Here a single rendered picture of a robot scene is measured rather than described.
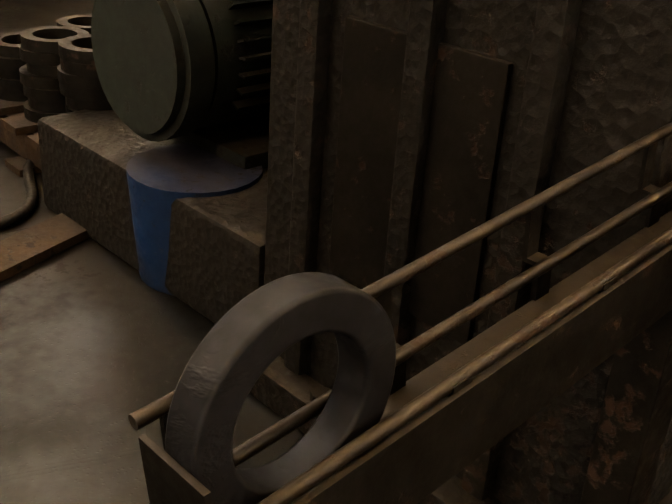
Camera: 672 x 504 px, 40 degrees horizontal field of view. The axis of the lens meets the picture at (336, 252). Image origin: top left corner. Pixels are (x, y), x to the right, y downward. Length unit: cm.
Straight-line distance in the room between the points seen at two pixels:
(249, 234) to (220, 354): 121
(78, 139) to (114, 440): 87
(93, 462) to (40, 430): 13
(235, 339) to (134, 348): 133
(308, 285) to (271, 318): 4
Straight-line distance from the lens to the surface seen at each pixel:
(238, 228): 181
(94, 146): 223
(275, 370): 170
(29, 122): 273
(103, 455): 163
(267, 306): 59
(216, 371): 57
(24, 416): 174
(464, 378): 74
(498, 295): 86
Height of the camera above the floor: 102
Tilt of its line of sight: 26 degrees down
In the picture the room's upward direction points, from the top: 4 degrees clockwise
